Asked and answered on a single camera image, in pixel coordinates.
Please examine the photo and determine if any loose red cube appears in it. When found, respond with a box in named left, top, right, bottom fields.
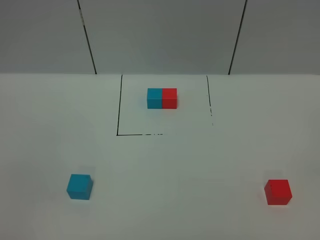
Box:
left=264, top=179, right=292, bottom=206

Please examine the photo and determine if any blue template cube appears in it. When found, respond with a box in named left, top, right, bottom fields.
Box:
left=147, top=88, right=163, bottom=109

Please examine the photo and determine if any red template cube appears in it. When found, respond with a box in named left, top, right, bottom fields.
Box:
left=162, top=88, right=178, bottom=109

